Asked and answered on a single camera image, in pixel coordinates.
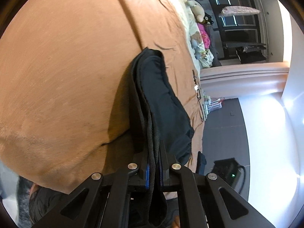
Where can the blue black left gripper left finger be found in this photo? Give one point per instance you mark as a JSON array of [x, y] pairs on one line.
[[100, 201]]

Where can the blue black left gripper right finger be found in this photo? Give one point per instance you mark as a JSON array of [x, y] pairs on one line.
[[206, 201]]

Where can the black shorts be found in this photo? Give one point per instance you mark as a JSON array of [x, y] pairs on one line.
[[157, 121]]

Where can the folded black garment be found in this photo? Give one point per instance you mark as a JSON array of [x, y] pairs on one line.
[[201, 163]]

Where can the grey fluffy rug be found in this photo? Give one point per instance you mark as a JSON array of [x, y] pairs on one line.
[[24, 191]]

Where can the pink curtain right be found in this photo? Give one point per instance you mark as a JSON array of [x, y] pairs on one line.
[[234, 81]]

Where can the white patterned cloth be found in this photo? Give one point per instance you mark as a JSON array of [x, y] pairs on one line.
[[206, 59]]

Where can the brown teddy bear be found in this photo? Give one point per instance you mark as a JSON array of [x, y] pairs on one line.
[[196, 40]]

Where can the pink garment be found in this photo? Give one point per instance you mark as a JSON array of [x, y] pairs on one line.
[[204, 35]]

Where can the cream bed sheet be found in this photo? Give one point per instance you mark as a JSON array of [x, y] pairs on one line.
[[191, 28]]

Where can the orange brown bed comforter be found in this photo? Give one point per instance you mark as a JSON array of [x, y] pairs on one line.
[[64, 84]]

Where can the black plush toy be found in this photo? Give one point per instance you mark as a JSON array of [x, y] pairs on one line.
[[207, 19]]

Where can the grey plush toy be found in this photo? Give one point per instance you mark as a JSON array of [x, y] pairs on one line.
[[197, 10]]

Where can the hanging floral garment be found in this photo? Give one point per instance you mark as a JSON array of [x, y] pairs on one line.
[[238, 11]]

